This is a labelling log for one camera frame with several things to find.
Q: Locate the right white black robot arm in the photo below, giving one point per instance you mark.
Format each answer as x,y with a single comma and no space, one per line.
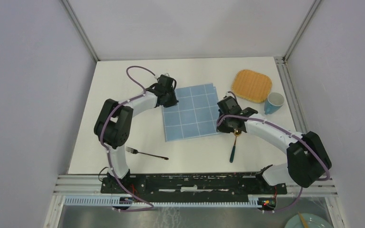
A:
307,159

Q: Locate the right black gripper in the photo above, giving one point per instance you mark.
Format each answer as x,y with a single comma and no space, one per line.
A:
221,128

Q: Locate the blue checked cloth napkin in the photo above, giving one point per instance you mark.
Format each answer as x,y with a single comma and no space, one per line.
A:
194,115

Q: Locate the green plate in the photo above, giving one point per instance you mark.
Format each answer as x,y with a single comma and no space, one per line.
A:
313,221

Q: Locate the white blue mug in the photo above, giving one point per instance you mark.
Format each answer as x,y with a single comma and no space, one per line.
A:
273,102

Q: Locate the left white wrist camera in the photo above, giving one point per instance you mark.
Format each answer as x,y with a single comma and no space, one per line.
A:
166,75

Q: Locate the woven bamboo placemat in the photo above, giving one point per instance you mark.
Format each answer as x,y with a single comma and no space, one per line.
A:
251,85

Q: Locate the light blue cable duct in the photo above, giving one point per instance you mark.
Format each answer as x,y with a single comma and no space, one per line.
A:
116,201

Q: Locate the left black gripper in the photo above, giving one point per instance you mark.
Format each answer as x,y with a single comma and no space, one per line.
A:
173,102

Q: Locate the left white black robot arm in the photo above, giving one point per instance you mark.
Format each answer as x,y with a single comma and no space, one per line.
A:
115,119

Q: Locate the wooden chopstick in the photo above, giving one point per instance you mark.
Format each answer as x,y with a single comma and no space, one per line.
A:
303,221

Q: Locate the black metal fork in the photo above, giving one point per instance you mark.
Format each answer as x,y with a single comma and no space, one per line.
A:
135,151

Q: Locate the gold spoon teal handle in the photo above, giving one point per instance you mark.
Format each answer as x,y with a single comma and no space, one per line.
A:
236,134

